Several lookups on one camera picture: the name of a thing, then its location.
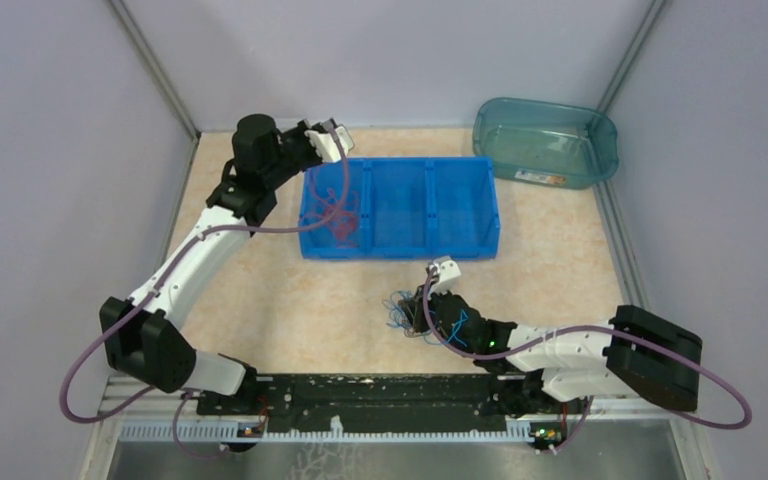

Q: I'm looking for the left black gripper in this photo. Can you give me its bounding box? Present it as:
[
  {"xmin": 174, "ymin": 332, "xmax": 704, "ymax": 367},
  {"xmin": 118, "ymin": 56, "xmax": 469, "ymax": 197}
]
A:
[{"xmin": 265, "ymin": 118, "xmax": 326, "ymax": 188}]

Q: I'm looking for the bundle of cables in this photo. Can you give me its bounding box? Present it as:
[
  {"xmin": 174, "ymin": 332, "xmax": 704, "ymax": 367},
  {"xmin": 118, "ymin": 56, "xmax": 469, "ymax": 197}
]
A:
[{"xmin": 381, "ymin": 288, "xmax": 471, "ymax": 352}]

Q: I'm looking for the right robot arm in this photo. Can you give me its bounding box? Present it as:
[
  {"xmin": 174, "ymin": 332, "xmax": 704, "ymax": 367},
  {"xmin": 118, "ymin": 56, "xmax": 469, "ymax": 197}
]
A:
[{"xmin": 398, "ymin": 292, "xmax": 703, "ymax": 412}]

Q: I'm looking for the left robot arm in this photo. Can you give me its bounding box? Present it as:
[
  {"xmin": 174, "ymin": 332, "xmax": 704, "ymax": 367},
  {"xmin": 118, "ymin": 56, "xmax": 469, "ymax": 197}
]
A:
[{"xmin": 99, "ymin": 114, "xmax": 354, "ymax": 414}]

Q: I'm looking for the blue three-compartment bin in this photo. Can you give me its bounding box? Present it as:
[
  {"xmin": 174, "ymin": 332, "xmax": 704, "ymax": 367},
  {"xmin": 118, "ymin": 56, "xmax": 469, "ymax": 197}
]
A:
[{"xmin": 298, "ymin": 157, "xmax": 501, "ymax": 260}]

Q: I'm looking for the teal transparent plastic tub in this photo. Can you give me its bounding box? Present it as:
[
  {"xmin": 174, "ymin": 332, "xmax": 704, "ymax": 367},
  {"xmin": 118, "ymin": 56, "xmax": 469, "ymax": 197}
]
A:
[{"xmin": 472, "ymin": 97, "xmax": 620, "ymax": 190}]

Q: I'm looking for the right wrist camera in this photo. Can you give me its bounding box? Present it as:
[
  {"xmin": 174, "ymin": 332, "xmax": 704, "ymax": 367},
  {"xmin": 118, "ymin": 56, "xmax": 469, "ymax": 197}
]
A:
[{"xmin": 426, "ymin": 256, "xmax": 462, "ymax": 292}]

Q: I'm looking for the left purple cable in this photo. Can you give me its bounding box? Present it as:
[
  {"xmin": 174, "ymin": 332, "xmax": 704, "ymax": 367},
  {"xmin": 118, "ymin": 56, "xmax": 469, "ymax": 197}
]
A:
[{"xmin": 59, "ymin": 125, "xmax": 353, "ymax": 425}]

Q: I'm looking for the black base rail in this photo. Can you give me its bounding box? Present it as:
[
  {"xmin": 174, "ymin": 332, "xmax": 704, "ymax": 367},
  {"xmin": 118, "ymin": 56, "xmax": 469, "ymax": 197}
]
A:
[{"xmin": 251, "ymin": 372, "xmax": 544, "ymax": 437}]

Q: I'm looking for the white toothed cable strip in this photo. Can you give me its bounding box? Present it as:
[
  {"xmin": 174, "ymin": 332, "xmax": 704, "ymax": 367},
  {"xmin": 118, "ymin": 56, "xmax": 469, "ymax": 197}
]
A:
[{"xmin": 118, "ymin": 420, "xmax": 534, "ymax": 444}]

